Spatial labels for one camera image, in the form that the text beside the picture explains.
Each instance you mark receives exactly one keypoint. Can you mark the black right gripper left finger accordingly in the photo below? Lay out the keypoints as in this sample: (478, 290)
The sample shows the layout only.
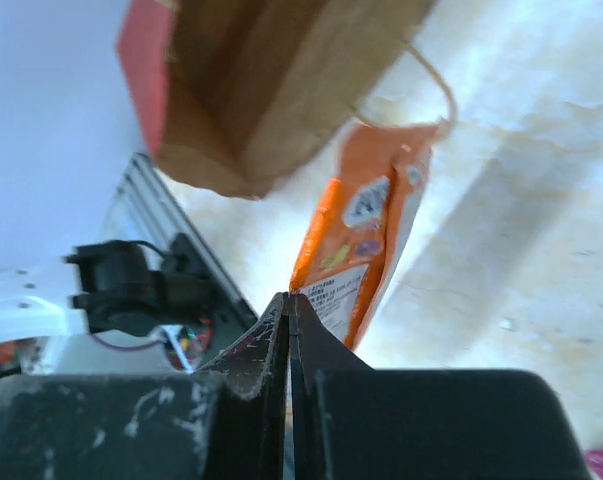
(225, 421)

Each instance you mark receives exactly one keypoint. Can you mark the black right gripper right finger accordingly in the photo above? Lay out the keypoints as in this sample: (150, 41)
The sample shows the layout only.
(351, 421)

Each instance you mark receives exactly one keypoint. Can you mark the orange fruit candy packet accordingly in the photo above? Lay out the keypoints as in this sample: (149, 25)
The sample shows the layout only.
(361, 224)

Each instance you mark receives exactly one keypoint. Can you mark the red paper bag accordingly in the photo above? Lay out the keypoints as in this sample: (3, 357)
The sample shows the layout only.
(233, 96)

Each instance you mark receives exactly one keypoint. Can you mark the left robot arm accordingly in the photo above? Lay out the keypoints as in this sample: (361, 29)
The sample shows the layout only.
(98, 287)

